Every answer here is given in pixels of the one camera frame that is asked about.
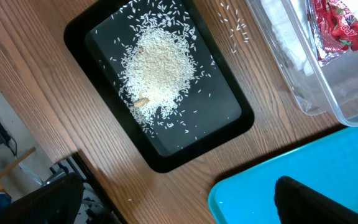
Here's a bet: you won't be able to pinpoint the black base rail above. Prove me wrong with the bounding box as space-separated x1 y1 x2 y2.
71 152 127 224

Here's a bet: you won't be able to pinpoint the clear plastic bin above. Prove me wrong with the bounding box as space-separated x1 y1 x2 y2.
248 0 358 127

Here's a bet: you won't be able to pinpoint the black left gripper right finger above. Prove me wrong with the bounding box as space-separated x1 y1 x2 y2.
274 176 358 224

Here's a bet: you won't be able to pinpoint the scattered rice grains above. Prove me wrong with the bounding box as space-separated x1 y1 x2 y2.
217 0 250 54

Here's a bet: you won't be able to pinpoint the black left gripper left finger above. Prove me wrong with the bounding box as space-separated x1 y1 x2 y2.
0 173 84 224

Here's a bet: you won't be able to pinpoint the white rice pile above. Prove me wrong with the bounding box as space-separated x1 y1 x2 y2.
94 0 217 141

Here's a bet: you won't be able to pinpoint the black tray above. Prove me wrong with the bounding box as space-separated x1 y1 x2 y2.
64 1 254 173

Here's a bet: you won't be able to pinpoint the red sauce packet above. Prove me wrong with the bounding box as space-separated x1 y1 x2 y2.
306 0 358 65

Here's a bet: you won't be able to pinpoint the brown food crumb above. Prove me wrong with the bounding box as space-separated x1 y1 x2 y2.
134 98 150 108

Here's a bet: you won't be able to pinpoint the teal plastic tray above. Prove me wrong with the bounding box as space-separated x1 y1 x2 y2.
208 128 358 223

